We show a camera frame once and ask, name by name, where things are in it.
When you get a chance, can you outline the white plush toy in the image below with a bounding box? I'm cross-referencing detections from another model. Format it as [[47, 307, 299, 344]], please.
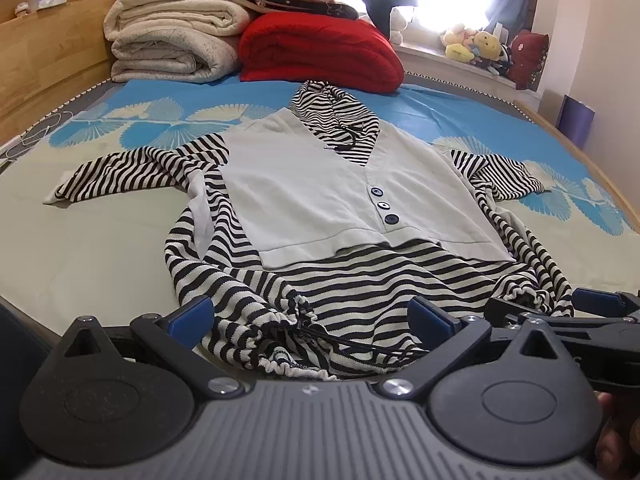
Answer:
[[389, 7, 412, 44]]

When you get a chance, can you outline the person's right hand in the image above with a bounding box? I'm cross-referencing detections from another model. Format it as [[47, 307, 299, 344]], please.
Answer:
[[594, 392, 640, 480]]

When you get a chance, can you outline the wooden bed frame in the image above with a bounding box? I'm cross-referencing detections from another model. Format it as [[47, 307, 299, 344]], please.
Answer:
[[514, 99, 640, 237]]

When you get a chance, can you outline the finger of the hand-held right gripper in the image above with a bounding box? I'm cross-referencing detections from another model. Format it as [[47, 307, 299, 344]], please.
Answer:
[[572, 287, 640, 318], [484, 297, 640, 332]]

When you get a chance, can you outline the purple bin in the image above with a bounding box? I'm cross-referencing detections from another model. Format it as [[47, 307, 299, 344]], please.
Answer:
[[556, 94, 596, 151]]

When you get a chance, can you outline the wooden headboard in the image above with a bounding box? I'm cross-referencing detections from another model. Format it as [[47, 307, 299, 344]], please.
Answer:
[[0, 0, 148, 133]]

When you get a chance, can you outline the fan print bed mat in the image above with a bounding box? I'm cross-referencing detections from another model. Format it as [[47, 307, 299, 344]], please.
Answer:
[[0, 72, 640, 361]]

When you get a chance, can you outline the pale yellow plush toy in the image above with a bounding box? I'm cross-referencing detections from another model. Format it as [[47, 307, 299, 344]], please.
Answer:
[[444, 41, 474, 64]]

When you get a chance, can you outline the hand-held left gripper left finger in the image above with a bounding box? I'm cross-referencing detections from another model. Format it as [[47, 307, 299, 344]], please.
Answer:
[[64, 296, 246, 401]]

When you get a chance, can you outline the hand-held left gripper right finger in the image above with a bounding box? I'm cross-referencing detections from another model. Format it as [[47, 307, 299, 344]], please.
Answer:
[[377, 296, 568, 401]]

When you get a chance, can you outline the striped hooded shirt grey vest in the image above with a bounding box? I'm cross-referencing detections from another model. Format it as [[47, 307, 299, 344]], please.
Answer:
[[42, 80, 576, 381]]

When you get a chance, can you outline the red folded blanket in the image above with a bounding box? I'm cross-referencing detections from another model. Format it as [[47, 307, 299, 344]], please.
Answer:
[[238, 11, 405, 95]]

